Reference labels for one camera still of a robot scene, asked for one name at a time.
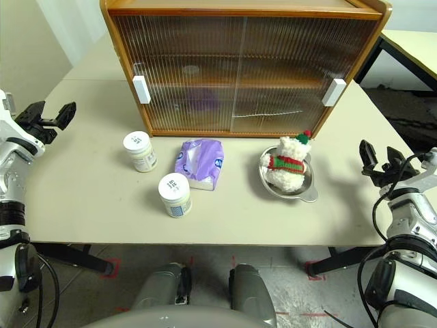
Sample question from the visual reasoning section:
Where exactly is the grey right robot leg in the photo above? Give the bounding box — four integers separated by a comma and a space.
227, 263, 278, 327

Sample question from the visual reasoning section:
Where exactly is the grey robot leg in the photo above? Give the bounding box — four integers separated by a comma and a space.
131, 262, 193, 310
227, 263, 278, 327

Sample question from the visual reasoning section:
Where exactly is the cream adjoining table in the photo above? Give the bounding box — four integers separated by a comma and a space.
61, 32, 132, 82

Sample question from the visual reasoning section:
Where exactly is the white plush toy red scarf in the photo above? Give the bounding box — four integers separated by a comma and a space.
261, 129, 313, 195

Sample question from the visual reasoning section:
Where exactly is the black table leg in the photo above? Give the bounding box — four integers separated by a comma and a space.
307, 245, 386, 277
33, 243, 117, 277

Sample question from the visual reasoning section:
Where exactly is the wooden cabinet with shelf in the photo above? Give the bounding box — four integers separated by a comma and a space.
99, 0, 393, 139

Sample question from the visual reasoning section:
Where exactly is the ribbed clear sliding door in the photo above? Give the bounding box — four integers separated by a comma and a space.
111, 15, 245, 133
231, 15, 378, 135

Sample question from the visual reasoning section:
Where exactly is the grey left robot leg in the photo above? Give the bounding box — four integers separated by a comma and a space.
131, 262, 193, 310

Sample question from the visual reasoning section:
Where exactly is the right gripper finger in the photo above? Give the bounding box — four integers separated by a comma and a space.
385, 146, 408, 172
358, 139, 380, 176

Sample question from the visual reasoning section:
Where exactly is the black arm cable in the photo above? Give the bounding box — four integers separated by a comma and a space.
358, 152, 433, 328
18, 244, 61, 328

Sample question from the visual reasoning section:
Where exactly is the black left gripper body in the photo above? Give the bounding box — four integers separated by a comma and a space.
20, 117, 61, 145

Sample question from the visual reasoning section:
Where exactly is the purple tissue pack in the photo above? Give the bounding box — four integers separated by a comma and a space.
174, 139, 225, 191

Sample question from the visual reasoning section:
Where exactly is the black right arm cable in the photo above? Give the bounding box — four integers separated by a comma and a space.
358, 152, 433, 328

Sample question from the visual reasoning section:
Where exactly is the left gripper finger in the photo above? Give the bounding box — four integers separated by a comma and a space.
15, 100, 47, 126
54, 101, 77, 131

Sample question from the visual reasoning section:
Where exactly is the grey robot torso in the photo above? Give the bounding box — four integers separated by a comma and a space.
80, 303, 274, 328

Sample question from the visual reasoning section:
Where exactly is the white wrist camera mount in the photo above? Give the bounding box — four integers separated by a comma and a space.
389, 146, 437, 197
0, 89, 21, 137

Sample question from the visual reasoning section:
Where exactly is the cream table with black frame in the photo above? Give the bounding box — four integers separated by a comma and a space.
353, 29, 437, 93

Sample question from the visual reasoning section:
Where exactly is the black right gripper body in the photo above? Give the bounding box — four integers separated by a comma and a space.
370, 165, 420, 191

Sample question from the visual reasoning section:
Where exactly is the steel bowl with tab handles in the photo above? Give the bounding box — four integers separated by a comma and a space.
258, 146, 319, 203

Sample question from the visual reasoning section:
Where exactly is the white jar with blue label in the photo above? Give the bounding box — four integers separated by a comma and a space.
158, 173, 193, 219
122, 131, 158, 174

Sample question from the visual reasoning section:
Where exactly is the white door handle block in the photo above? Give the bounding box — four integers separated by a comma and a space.
132, 74, 152, 105
321, 77, 346, 107

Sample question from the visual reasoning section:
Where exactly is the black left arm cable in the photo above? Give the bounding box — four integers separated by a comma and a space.
18, 244, 61, 328

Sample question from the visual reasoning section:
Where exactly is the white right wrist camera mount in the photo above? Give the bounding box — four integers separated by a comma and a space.
389, 146, 437, 197

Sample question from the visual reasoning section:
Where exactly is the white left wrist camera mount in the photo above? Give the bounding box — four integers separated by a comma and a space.
0, 89, 21, 137

